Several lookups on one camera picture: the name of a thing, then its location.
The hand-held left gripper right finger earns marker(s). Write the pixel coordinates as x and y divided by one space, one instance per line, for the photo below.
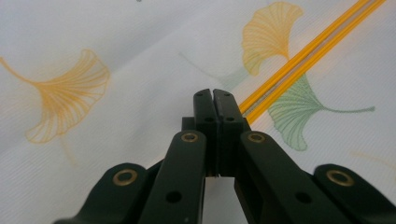
232 115

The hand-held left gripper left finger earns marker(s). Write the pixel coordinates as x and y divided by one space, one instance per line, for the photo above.
204 118

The white ginkgo leaf print pillowcase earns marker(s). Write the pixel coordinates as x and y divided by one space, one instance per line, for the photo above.
124 93

